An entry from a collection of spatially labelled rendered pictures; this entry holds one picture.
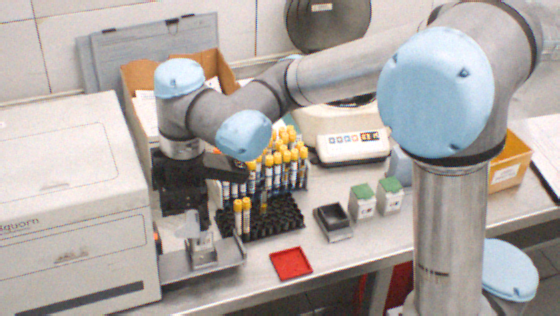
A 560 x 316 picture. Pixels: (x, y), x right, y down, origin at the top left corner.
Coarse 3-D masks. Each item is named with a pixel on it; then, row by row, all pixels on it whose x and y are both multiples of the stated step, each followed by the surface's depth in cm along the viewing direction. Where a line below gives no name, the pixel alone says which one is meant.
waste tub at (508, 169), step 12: (516, 144) 155; (504, 156) 160; (516, 156) 149; (528, 156) 151; (492, 168) 147; (504, 168) 150; (516, 168) 152; (492, 180) 151; (504, 180) 153; (516, 180) 155; (492, 192) 154
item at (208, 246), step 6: (210, 228) 125; (210, 234) 125; (192, 240) 125; (210, 240) 126; (192, 246) 126; (198, 246) 126; (204, 246) 127; (210, 246) 127; (192, 252) 127; (198, 252) 127; (204, 252) 128
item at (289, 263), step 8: (288, 248) 139; (296, 248) 139; (272, 256) 138; (280, 256) 138; (288, 256) 138; (296, 256) 138; (304, 256) 138; (280, 264) 137; (288, 264) 137; (296, 264) 137; (304, 264) 137; (280, 272) 135; (288, 272) 135; (296, 272) 135; (304, 272) 135; (312, 272) 136
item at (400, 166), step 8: (392, 152) 150; (400, 152) 148; (392, 160) 151; (400, 160) 148; (408, 160) 148; (392, 168) 152; (400, 168) 149; (408, 168) 150; (384, 176) 157; (392, 176) 152; (400, 176) 151; (408, 176) 151; (408, 184) 153; (408, 192) 153
